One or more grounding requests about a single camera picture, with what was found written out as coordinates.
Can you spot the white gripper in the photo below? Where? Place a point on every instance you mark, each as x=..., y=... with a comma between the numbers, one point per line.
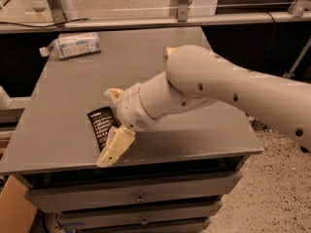
x=132, y=109

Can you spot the grey drawer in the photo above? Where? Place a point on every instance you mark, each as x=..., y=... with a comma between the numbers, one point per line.
x=141, y=215
x=103, y=195

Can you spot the top grey drawer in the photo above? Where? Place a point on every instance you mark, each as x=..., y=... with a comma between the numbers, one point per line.
x=103, y=195

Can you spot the blue plastic water bottle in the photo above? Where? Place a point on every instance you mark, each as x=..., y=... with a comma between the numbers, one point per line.
x=65, y=47

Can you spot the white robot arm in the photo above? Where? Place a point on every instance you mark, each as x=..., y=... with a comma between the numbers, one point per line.
x=195, y=76

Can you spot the black rxbar chocolate wrapper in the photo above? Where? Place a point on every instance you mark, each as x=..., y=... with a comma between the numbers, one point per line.
x=102, y=120

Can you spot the grey metal rail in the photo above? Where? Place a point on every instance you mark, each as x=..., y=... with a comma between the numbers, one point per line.
x=86, y=24

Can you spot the middle grey drawer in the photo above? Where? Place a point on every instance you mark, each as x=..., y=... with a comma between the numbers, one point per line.
x=141, y=215

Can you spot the brown cardboard box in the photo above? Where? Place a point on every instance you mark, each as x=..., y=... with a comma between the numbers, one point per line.
x=16, y=213

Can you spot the yellow sponge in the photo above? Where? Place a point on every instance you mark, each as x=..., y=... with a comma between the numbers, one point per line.
x=169, y=51

